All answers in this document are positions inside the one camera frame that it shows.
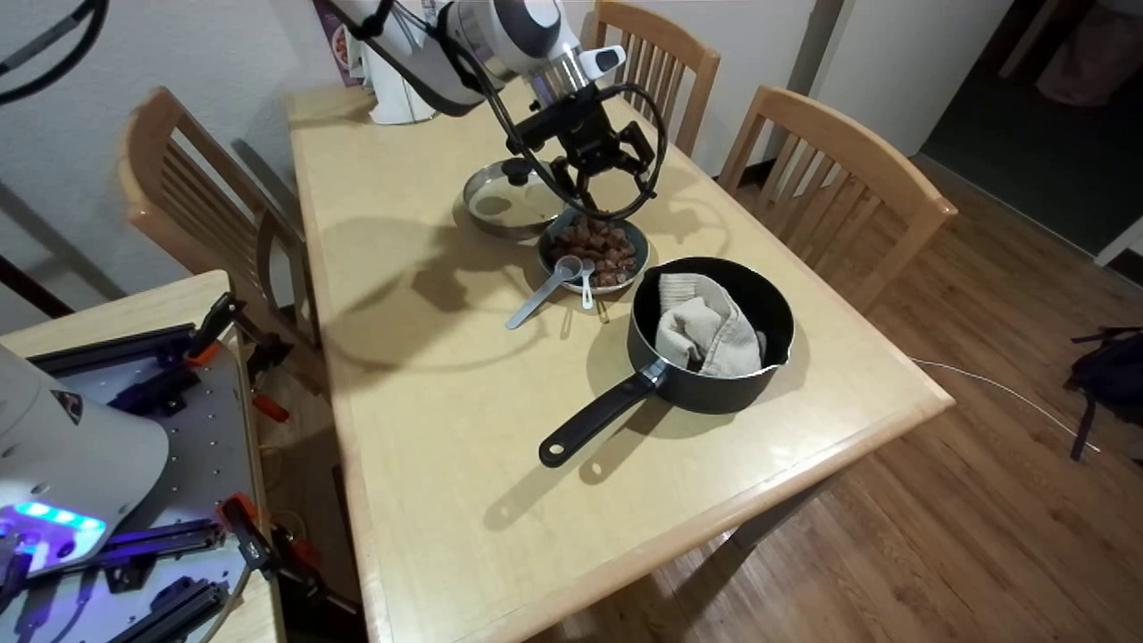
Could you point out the glass pot lid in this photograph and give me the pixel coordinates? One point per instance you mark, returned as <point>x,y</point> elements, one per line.
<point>507,196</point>

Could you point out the red handled clamp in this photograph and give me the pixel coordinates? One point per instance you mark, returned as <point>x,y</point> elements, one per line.
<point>283,561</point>

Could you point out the black backpack on floor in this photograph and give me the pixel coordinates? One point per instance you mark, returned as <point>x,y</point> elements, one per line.
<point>1110,376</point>

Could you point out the wooden chair near pot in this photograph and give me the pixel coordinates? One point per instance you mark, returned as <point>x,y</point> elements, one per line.
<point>837,195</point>

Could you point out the white measuring spoon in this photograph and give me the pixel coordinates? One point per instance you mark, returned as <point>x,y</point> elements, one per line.
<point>588,302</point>

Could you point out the blue bowl of food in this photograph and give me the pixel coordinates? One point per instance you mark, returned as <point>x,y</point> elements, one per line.
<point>614,252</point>

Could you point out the black pot with handle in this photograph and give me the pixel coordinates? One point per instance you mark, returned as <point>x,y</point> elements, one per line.
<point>656,376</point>

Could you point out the wooden chair far end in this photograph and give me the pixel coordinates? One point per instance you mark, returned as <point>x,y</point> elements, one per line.
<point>667,59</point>

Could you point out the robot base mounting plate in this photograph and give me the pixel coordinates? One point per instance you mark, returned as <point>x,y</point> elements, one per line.
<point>127,425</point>

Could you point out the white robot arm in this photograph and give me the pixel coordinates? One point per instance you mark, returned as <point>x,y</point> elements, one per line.
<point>540,84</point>

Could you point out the grey cloth in pot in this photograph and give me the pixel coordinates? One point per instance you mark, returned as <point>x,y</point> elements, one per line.
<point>706,330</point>

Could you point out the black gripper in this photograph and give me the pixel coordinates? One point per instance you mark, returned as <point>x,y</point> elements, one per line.
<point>573,141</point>

